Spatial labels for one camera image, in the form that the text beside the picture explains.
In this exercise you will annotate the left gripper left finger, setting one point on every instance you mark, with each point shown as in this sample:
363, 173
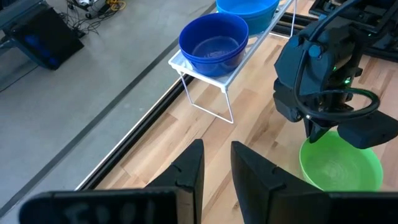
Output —
186, 174

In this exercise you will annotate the black floor case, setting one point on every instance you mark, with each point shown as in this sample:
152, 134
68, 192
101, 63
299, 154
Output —
46, 40

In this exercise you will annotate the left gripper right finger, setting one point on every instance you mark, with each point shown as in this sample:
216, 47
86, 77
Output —
258, 186

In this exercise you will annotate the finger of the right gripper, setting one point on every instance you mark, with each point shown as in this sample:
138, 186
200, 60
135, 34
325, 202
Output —
314, 133

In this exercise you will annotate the black aluminium frame rail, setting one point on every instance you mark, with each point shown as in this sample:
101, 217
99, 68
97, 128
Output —
140, 132

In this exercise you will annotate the purple mini bowl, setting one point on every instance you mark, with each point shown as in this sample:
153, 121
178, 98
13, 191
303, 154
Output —
214, 70
214, 34

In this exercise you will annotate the green mini bowl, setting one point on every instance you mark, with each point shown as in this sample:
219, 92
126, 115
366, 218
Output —
342, 168

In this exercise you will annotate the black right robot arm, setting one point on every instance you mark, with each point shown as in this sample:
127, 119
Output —
367, 12

